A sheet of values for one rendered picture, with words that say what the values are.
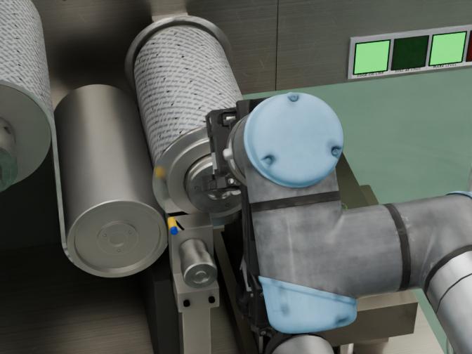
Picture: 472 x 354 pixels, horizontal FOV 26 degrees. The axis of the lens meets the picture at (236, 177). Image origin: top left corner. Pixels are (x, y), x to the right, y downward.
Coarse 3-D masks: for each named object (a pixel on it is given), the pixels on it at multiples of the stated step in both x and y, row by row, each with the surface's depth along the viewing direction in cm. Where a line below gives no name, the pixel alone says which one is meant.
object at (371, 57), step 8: (360, 48) 151; (368, 48) 151; (376, 48) 152; (384, 48) 152; (360, 56) 152; (368, 56) 152; (376, 56) 152; (384, 56) 153; (360, 64) 153; (368, 64) 153; (376, 64) 153; (384, 64) 154; (360, 72) 154
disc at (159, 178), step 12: (192, 132) 114; (204, 132) 114; (180, 144) 114; (192, 144) 115; (168, 156) 115; (156, 168) 116; (168, 168) 116; (156, 180) 117; (156, 192) 118; (168, 192) 118; (168, 204) 119; (228, 216) 122; (240, 216) 123
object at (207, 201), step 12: (204, 156) 116; (192, 168) 116; (204, 168) 114; (192, 180) 115; (192, 192) 116; (204, 192) 117; (216, 192) 117; (228, 192) 118; (192, 204) 118; (204, 204) 118; (216, 204) 118; (228, 204) 118
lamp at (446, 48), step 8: (464, 32) 153; (440, 40) 153; (448, 40) 153; (456, 40) 154; (432, 48) 154; (440, 48) 154; (448, 48) 154; (456, 48) 155; (432, 56) 155; (440, 56) 155; (448, 56) 155; (456, 56) 156; (432, 64) 156
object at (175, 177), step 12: (204, 144) 115; (180, 156) 115; (192, 156) 115; (180, 168) 116; (168, 180) 117; (180, 180) 117; (180, 192) 118; (180, 204) 119; (240, 204) 121; (216, 216) 121
